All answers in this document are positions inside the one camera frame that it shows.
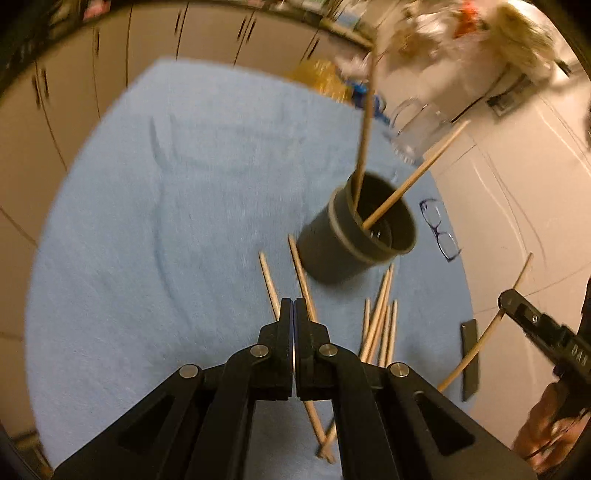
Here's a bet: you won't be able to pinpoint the person's right hand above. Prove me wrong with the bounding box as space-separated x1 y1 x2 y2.
512 380 583 468

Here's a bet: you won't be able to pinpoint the black smartphone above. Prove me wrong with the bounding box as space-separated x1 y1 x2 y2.
460 318 481 401

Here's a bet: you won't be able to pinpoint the clear glass mug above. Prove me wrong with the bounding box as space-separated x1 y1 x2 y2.
385 98 455 167

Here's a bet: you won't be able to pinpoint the blue round cloth mat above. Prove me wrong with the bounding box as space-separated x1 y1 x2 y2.
25 56 476 480

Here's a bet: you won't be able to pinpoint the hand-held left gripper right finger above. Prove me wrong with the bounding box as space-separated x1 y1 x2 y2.
294 298 540 480

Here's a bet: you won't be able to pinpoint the dark grey plastic cup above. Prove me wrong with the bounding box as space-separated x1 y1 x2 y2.
297 171 417 284

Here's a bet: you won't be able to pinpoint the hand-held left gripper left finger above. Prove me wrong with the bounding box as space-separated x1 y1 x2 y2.
53 298 295 480

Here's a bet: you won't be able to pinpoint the beige cabinets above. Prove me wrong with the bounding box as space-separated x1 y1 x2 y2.
0 0 375 259

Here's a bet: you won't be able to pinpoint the purple framed eyeglasses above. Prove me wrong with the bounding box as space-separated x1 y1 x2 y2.
419 198 462 263

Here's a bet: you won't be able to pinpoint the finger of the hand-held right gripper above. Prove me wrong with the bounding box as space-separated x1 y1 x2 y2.
498 289 563 357

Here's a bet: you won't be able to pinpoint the blue packet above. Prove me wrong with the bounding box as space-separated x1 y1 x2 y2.
351 80 389 121

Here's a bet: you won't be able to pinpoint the wooden chopstick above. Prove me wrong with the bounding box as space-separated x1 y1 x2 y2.
363 120 471 229
361 298 371 358
257 251 335 463
287 235 319 323
387 300 399 366
316 263 395 459
436 252 534 392
379 305 389 366
352 51 380 208

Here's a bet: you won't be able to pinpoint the yellow plastic bag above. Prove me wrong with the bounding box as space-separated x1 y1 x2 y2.
288 58 354 104

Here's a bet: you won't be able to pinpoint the beige fluffy toy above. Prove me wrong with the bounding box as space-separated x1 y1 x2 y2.
480 4 555 79

